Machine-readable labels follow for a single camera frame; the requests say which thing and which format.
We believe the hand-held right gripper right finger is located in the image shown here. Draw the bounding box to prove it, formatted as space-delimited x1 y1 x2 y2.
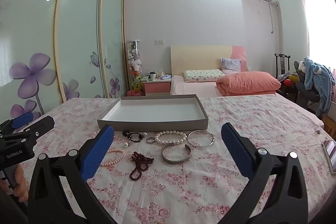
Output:
217 123 310 224

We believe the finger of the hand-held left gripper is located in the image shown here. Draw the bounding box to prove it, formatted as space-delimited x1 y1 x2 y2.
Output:
0 112 34 133
0 116 55 139

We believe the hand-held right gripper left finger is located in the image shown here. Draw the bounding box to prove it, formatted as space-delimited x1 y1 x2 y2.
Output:
28 124 116 224

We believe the small pink pearl bracelet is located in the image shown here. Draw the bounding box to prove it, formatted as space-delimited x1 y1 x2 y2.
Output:
100 148 125 167

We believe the thin silver bangle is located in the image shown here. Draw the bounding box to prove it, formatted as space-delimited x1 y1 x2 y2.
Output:
187 130 215 148

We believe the dark red bead bracelet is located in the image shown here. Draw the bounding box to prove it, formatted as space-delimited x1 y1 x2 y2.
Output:
129 151 155 180

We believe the wide silver cuff bracelet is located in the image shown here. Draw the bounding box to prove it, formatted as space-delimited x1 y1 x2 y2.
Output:
161 143 192 162

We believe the white pearl bracelet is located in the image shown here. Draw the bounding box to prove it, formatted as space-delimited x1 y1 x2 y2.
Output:
154 130 188 145

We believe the grey cardboard tray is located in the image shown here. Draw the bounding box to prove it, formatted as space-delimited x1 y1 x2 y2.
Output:
97 94 209 132

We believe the person's left hand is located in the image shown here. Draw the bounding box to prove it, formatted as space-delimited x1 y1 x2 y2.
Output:
0 164 28 203

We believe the pink floral bedsheet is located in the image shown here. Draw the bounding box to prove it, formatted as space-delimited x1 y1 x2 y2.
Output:
16 95 336 224

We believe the folded orange duvet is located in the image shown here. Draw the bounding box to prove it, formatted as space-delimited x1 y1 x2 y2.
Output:
216 71 281 96

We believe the white patterned pillow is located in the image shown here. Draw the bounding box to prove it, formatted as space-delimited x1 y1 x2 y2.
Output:
183 69 222 83

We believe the pink and beige nightstand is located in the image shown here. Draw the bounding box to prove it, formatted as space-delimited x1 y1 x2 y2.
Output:
143 76 172 96

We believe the lilac pillow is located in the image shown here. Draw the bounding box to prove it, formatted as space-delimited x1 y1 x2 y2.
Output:
220 58 241 73

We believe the colourful toy pile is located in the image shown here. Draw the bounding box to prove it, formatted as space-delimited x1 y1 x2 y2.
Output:
279 73 299 88

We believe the dark office chair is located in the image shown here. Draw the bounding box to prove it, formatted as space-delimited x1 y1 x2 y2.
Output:
293 61 326 109

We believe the clear tube of plush toys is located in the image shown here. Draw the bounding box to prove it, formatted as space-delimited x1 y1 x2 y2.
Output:
126 40 143 90

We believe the smartphone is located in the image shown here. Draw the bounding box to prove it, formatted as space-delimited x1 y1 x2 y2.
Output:
322 139 336 175

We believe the cardboard box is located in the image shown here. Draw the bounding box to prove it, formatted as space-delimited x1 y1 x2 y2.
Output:
322 109 336 140

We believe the dark wooden chair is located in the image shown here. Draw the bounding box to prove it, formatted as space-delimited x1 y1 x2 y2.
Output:
274 53 291 77

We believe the bed with beige pink headboard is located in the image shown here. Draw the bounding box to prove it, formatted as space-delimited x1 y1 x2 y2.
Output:
170 45 277 97

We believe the sliding wardrobe with flower print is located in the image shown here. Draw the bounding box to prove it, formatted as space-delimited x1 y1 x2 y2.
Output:
0 0 125 119

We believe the blue plush garment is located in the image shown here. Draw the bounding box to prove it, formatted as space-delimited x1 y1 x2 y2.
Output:
299 56 335 114

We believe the black bead bracelet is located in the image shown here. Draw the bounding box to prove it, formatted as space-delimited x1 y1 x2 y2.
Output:
122 131 144 143

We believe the air conditioner hose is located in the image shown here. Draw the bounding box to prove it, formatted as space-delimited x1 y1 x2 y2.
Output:
269 2 279 34

